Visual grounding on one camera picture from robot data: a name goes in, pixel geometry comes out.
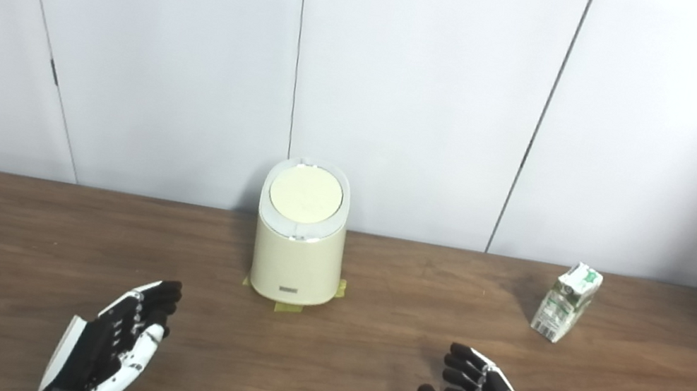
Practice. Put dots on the yellow tape piece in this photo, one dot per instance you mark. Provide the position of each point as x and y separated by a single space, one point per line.
247 280
341 288
288 307

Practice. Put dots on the cream-colored round bin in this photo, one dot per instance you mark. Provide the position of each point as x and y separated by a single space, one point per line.
295 265

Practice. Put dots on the cream round bin lid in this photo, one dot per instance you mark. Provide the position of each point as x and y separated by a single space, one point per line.
306 194

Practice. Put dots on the black wall panel hinge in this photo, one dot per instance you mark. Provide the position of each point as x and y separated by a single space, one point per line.
54 72

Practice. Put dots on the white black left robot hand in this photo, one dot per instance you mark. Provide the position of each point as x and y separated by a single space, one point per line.
91 351

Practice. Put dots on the white green milk carton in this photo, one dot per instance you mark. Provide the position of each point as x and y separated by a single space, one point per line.
562 305

